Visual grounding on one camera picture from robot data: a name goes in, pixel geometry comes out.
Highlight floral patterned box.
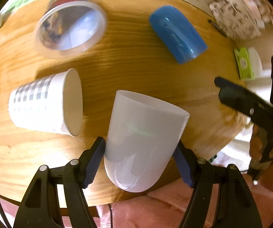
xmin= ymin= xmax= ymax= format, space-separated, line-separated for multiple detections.
xmin=209 ymin=0 xmax=268 ymax=40

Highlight person's right hand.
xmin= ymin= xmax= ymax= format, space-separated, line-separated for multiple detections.
xmin=249 ymin=123 xmax=270 ymax=165

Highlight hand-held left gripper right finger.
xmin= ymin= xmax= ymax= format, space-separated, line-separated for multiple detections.
xmin=174 ymin=142 xmax=264 ymax=228

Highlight clear plastic cup printed label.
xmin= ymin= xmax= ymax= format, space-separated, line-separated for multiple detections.
xmin=33 ymin=0 xmax=108 ymax=59

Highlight frosted white plastic cup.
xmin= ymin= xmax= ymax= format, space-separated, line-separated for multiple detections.
xmin=103 ymin=90 xmax=190 ymax=193

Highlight white plastic container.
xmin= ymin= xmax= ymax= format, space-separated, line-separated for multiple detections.
xmin=248 ymin=47 xmax=263 ymax=79

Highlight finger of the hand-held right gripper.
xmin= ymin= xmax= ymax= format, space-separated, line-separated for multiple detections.
xmin=214 ymin=76 xmax=273 ymax=124

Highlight white paper cup grey checks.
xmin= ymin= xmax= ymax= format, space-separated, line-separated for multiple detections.
xmin=8 ymin=68 xmax=84 ymax=137

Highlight green packet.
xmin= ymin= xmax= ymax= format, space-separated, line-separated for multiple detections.
xmin=234 ymin=47 xmax=256 ymax=81

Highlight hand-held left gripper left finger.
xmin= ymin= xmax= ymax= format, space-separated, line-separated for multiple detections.
xmin=13 ymin=136 xmax=106 ymax=228

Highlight blue plastic cup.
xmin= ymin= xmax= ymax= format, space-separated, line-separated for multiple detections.
xmin=149 ymin=5 xmax=209 ymax=65

